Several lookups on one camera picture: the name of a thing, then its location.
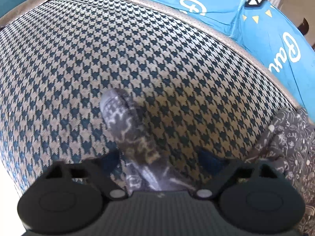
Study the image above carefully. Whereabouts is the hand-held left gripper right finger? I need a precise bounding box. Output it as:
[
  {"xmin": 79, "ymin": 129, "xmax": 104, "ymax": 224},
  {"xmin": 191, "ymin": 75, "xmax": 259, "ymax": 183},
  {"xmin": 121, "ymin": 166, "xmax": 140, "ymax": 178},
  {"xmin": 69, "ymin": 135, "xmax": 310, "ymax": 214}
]
[{"xmin": 194, "ymin": 149, "xmax": 283, "ymax": 200}]

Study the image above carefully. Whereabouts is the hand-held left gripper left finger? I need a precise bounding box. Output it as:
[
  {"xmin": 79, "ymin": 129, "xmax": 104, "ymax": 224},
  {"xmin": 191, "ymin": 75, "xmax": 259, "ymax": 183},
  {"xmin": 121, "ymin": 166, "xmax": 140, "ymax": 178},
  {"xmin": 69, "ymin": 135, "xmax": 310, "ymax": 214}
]
[{"xmin": 45, "ymin": 150, "xmax": 128, "ymax": 200}]

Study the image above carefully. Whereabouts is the grey doodle-print fleece jacket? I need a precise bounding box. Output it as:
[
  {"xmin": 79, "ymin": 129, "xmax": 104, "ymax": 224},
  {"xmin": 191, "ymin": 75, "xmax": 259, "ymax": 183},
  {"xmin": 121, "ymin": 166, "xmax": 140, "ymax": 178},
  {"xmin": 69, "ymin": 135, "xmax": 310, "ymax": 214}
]
[{"xmin": 100, "ymin": 88, "xmax": 315, "ymax": 236}]

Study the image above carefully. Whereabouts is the houndstooth sofa seat cushion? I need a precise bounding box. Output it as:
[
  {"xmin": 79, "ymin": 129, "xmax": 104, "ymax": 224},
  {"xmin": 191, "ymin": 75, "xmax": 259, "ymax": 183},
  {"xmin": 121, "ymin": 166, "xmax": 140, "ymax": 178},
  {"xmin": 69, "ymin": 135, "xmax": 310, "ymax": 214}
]
[{"xmin": 0, "ymin": 0, "xmax": 299, "ymax": 197}]

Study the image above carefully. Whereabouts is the blue printed sofa cover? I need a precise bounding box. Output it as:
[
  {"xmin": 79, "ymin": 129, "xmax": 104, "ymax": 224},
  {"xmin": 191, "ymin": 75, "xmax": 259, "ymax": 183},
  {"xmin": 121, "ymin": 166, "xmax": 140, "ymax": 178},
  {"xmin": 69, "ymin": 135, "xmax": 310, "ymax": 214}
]
[{"xmin": 0, "ymin": 0, "xmax": 315, "ymax": 109}]

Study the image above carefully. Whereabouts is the dark wooden chair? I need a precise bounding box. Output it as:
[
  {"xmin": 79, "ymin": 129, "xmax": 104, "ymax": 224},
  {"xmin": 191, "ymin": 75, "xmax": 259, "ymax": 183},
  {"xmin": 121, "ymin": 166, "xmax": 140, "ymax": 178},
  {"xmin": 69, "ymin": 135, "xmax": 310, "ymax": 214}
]
[{"xmin": 296, "ymin": 17, "xmax": 309, "ymax": 36}]

